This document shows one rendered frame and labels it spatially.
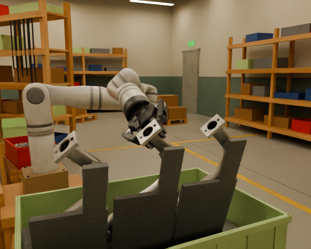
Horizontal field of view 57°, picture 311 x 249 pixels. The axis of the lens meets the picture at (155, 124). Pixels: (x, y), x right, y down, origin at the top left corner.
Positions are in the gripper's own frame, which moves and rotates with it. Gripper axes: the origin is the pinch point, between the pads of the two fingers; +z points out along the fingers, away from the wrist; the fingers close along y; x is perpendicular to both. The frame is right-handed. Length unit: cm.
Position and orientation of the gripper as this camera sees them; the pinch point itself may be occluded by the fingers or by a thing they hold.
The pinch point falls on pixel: (153, 136)
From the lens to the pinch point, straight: 63.0
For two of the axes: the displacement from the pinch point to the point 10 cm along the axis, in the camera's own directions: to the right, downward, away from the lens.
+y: 7.4, -6.6, -1.1
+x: 5.9, 5.8, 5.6
